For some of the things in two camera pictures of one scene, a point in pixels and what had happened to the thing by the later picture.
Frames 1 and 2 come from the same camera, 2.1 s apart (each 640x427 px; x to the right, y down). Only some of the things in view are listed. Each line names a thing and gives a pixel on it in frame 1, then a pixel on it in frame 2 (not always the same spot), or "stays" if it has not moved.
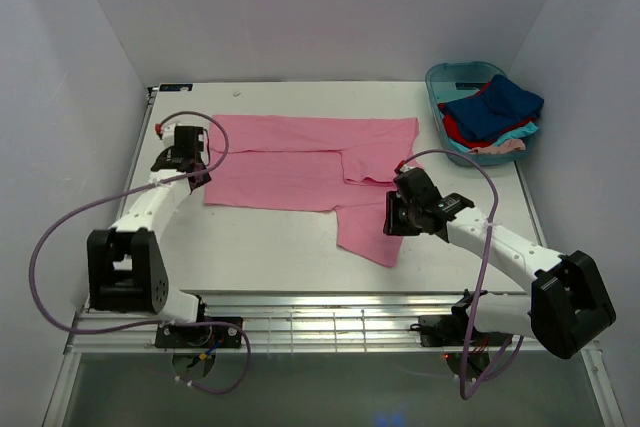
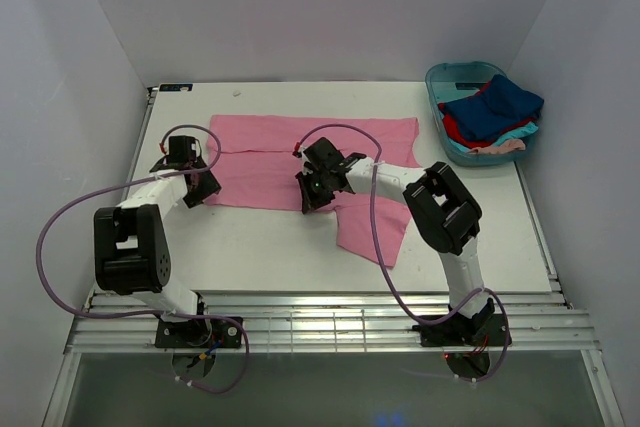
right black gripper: [393, 213] → [308, 193]
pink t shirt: [315, 163] stays
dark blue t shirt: [502, 103] stays
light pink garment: [500, 147] stays
